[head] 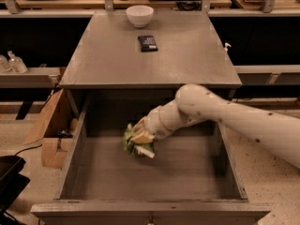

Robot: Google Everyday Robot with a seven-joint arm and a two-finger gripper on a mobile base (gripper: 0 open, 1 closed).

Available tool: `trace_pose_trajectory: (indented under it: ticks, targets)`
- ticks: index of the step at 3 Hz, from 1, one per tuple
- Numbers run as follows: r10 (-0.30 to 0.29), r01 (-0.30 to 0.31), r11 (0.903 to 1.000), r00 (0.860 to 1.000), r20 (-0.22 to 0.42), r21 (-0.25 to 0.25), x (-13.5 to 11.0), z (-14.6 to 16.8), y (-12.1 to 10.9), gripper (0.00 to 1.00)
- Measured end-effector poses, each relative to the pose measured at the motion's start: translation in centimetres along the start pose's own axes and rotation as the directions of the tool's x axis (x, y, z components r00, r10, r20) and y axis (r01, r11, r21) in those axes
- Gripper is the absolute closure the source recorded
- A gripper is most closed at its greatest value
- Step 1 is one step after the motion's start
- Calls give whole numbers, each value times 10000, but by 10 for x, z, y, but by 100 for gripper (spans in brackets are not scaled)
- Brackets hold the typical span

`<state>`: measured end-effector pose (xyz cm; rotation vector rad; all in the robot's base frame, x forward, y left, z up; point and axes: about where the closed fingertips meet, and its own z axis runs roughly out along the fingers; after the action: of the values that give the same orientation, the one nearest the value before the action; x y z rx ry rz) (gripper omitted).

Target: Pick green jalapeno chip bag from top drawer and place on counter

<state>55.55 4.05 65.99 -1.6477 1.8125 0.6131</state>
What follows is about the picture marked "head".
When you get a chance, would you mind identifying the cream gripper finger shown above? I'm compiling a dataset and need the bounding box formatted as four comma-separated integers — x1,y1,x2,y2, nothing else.
131,131,155,144
132,117,146,132

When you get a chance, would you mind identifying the green jalapeno chip bag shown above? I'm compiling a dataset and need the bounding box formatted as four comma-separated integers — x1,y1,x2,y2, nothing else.
123,123,155,158

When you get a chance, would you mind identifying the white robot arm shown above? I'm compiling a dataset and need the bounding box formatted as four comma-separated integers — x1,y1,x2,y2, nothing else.
131,84,300,168

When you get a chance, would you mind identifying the open grey top drawer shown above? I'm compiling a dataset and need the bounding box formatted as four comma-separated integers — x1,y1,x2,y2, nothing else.
32,91,270,225

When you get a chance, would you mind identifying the grey cabinet with counter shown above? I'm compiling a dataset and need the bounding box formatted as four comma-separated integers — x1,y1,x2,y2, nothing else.
59,9,243,120

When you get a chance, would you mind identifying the dark blue snack packet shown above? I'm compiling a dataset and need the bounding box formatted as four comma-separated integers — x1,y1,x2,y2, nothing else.
138,36,158,53

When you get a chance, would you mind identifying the brown cardboard box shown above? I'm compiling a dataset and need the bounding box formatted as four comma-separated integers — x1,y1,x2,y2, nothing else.
23,90,77,169

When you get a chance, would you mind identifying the white pump dispenser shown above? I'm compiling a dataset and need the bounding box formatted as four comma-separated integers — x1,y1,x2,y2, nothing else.
224,42,232,52

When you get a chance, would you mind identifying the white ceramic bowl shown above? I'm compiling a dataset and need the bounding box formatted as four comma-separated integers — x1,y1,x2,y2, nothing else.
126,5,154,28

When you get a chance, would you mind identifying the grey metal shelf left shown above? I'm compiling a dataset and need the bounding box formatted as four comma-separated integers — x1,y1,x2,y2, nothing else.
0,67,62,88

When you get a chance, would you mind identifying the grey metal shelf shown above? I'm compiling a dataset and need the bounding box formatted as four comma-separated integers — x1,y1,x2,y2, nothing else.
0,67,62,88
234,65,300,85

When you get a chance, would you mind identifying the grey metal shelf right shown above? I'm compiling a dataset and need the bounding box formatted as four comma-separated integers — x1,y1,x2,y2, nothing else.
234,65,300,85

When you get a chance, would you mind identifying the clear plastic bottle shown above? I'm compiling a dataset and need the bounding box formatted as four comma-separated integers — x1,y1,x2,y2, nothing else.
7,51,27,74
0,54,11,72

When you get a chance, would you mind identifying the black bin at left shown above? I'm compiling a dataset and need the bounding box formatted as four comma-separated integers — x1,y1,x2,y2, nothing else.
0,156,30,214

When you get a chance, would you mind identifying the black floor cable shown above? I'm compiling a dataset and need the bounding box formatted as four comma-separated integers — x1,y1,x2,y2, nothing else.
13,143,43,158

